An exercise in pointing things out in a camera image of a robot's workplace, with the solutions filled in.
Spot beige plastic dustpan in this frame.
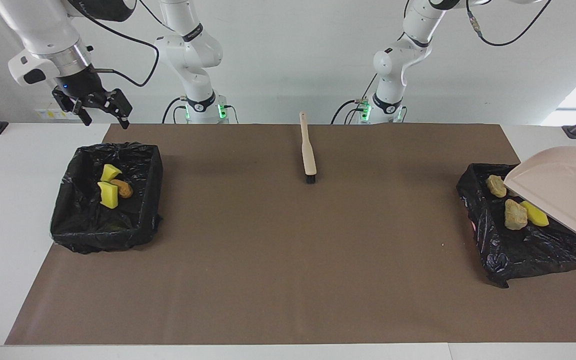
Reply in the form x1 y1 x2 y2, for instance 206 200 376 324
503 145 576 243

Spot green and yellow sponge piece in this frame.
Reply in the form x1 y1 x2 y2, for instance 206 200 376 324
97 181 120 209

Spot black right base cable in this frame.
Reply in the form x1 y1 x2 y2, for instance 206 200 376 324
161 97 189 124

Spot white wall socket box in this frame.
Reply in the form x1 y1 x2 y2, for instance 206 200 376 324
34 95 85 121

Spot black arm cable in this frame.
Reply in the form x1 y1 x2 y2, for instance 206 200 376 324
70 0 161 88
465 0 554 47

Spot pale rock chunk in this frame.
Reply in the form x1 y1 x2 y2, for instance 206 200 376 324
485 174 508 198
504 199 529 231

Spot box covered by black bag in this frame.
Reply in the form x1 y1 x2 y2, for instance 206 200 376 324
455 162 576 289

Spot black left base cable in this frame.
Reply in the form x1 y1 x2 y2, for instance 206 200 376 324
331 97 370 125

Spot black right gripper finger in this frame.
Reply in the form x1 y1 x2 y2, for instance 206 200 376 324
92 88 133 130
52 92 93 127

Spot black base cable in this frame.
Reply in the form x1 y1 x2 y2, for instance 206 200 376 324
331 97 370 125
161 97 189 124

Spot beige hand brush black bristles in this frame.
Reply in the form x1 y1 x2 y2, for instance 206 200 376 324
299 111 317 184

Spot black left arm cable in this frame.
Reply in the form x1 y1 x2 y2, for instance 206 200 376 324
465 0 554 47

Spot brown peanut toy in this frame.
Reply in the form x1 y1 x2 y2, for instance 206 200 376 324
110 179 134 199

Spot open bin with black bag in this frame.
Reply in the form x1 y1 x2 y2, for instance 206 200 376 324
49 141 164 255

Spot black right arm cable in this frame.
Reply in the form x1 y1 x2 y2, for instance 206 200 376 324
70 0 161 88

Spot brown table mat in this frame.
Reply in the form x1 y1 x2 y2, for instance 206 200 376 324
5 123 576 346

